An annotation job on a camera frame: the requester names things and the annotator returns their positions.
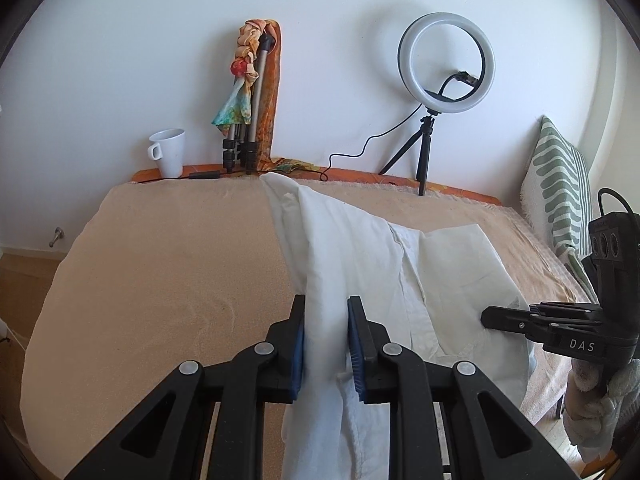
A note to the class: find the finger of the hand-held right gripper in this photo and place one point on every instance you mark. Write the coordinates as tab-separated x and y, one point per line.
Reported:
565	310
510	321

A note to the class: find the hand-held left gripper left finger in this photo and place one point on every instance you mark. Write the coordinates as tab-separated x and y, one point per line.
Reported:
298	355

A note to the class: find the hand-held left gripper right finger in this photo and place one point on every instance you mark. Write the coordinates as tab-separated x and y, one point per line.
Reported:
356	355

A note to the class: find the white shirt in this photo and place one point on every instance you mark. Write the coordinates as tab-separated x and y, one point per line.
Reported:
360	260

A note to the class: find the person's right hand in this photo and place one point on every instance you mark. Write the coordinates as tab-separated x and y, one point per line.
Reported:
590	420

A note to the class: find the green striped pillow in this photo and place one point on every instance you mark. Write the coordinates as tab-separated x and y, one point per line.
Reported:
555	185

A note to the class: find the beige blanket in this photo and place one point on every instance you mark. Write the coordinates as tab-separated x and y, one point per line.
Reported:
150	285

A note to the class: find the small black tripod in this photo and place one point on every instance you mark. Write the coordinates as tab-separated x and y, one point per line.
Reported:
425	155

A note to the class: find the white cup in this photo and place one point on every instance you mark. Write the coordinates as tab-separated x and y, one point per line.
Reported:
170	155

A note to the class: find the colourful knotted scarf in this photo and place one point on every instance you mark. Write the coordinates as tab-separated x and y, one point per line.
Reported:
235	105

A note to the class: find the orange patterned cloth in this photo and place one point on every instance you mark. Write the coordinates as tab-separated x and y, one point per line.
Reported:
274	90

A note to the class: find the metal door stopper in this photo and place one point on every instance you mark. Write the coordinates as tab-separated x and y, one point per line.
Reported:
57	234

